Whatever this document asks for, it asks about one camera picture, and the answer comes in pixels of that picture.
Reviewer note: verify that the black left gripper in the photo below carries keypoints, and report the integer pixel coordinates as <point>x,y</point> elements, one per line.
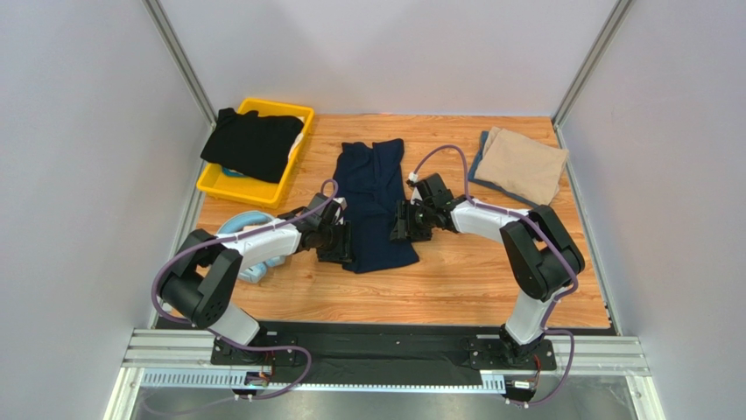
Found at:
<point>342,251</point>

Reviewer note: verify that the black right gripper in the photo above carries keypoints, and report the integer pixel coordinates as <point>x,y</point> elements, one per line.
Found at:
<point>403,220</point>

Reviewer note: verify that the navy t shirt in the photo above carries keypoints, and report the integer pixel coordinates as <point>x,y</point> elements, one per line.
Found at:
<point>371,182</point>

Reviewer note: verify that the light blue headphones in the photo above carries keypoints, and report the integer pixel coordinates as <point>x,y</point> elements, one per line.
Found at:
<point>242,222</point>

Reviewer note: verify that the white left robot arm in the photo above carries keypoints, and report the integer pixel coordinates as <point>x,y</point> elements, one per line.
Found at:
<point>196,285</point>

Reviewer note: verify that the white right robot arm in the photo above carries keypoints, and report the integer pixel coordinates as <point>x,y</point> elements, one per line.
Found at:
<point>544,259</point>

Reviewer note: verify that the yellow plastic bin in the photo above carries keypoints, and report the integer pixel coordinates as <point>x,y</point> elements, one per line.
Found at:
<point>249,190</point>

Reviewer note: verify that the beige folded t shirt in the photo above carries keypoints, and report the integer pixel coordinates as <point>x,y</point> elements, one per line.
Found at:
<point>522,165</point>

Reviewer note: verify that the black t shirt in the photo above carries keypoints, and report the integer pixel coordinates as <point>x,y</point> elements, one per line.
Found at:
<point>252,145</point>

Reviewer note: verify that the teal cloth in bin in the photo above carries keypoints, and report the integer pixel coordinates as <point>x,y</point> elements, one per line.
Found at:
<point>231,173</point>

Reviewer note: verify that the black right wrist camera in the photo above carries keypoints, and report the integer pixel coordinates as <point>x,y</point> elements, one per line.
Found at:
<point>431,188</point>

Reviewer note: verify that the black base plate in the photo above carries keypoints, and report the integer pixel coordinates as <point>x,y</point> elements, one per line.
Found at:
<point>380,354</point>

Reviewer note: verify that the aluminium frame rail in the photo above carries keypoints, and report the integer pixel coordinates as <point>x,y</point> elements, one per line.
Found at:
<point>167,373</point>

